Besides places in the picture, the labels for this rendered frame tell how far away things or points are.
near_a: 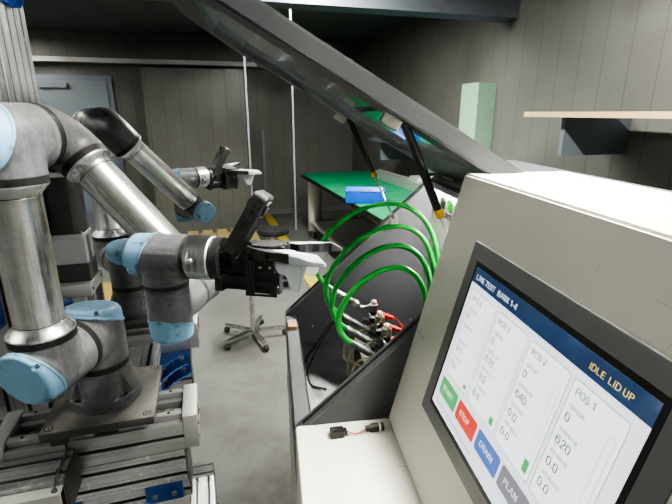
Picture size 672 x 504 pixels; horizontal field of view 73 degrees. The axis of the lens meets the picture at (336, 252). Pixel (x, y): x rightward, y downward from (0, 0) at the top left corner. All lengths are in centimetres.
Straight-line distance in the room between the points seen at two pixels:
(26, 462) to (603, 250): 115
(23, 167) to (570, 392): 86
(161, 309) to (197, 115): 591
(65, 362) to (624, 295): 90
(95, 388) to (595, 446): 94
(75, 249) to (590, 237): 113
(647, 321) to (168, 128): 639
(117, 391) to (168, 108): 573
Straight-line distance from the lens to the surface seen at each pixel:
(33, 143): 91
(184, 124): 665
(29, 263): 94
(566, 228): 67
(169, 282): 80
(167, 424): 118
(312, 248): 77
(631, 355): 56
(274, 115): 769
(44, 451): 124
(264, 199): 71
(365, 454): 104
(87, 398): 116
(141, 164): 154
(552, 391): 64
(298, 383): 131
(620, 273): 59
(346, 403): 110
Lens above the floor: 167
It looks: 17 degrees down
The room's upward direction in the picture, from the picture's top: straight up
